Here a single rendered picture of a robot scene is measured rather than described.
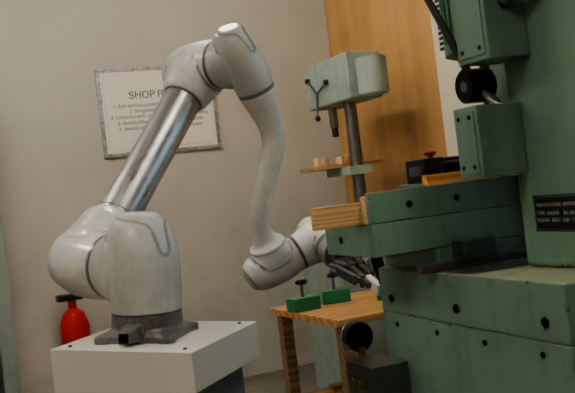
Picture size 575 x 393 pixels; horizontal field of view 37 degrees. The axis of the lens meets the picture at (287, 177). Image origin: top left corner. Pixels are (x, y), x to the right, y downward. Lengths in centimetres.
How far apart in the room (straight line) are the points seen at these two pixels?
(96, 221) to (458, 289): 91
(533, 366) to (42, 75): 349
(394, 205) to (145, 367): 62
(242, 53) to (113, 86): 241
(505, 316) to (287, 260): 103
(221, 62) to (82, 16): 245
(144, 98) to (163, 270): 276
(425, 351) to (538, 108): 51
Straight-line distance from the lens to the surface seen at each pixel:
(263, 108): 222
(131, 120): 453
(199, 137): 462
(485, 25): 142
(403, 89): 437
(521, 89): 149
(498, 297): 141
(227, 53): 217
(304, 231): 238
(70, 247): 204
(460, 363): 155
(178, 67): 227
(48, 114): 447
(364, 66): 387
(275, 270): 233
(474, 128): 144
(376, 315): 295
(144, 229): 186
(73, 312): 432
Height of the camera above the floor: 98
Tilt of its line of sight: 1 degrees up
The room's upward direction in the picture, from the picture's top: 7 degrees counter-clockwise
